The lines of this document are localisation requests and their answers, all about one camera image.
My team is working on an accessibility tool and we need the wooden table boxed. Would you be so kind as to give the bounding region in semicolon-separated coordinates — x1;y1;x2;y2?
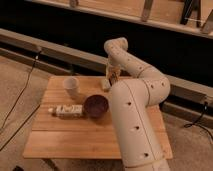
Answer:
23;76;173;159

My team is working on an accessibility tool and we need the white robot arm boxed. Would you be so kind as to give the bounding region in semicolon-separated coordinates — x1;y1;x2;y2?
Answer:
104;37;170;171

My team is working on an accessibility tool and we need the white sponge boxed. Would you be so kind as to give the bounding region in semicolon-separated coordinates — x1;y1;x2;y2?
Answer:
101;79;111;92

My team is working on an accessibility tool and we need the black cable right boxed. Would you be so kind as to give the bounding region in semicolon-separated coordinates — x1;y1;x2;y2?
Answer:
183;101;213;141

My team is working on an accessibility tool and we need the white plastic bottle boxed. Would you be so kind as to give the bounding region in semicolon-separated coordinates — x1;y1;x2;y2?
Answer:
48;105;83;117

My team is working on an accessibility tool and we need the white paper cup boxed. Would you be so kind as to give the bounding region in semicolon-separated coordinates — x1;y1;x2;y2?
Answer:
63;76;79;99

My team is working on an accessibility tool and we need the purple bowl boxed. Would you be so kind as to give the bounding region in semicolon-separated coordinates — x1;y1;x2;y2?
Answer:
83;95;109;118

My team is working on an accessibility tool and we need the black cable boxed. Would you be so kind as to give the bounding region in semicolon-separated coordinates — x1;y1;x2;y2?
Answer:
183;101;213;141
0;48;43;152

